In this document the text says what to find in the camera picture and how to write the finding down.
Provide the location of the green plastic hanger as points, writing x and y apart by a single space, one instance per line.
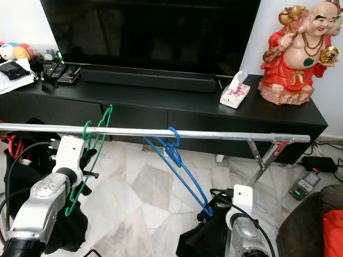
87 131

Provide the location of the black shirt with neon logo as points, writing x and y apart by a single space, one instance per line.
203 241

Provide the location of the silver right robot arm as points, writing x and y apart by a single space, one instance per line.
249 241

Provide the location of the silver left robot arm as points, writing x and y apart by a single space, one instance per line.
45 214

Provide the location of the red plastic hanger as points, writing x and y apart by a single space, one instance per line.
10 143

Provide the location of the blue plastic hanger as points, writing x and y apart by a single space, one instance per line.
178 135

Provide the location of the silver metal clothes rack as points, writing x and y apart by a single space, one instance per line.
128 131

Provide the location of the black shirt with fonemax print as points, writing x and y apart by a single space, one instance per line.
27 176

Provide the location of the dark grey fabric sofa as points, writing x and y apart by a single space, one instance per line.
300 230

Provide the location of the grey charger with green light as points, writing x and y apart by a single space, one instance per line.
304 188

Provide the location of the black television console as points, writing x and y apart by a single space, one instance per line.
193 115

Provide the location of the black soundbar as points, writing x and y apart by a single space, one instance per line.
149 78

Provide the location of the black power adapter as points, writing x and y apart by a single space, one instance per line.
319 163

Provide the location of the pink white tissue box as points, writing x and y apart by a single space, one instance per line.
235 95

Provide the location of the red cushion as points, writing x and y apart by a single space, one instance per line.
333 235

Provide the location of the black wallet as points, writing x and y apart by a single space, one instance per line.
12 69

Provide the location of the orange round toy figure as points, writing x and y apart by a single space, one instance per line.
22 52

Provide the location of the white round toy figure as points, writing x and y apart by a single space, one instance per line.
7 51

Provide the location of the black flat television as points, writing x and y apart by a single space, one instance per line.
150 32

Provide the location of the red laughing buddha statue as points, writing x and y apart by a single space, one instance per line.
297 61

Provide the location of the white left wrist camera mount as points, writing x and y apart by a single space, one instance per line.
68 155

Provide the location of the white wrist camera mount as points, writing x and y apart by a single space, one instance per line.
242 203
68 155

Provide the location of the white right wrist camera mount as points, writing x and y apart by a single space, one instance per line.
242 203

